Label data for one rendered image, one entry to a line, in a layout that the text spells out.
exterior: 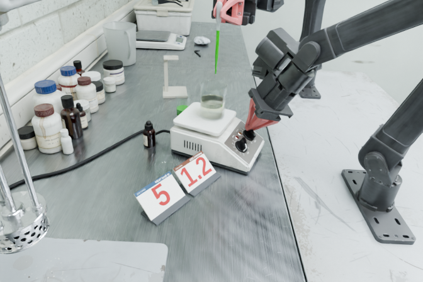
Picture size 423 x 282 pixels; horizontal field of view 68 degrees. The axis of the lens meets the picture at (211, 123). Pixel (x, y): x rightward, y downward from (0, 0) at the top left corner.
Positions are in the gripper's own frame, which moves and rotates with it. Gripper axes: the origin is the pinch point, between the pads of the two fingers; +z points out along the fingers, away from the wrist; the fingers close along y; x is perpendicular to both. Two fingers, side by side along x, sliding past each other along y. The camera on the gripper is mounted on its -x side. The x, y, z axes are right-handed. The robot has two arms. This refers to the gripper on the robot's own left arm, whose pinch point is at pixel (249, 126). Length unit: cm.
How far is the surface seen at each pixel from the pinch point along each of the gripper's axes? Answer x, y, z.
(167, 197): 13.9, 21.6, 8.3
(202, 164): 7.0, 12.2, 6.5
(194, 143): 1.5, 12.6, 6.3
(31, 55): -41, 44, 25
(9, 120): 17, 49, -14
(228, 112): -4.8, 3.8, 1.0
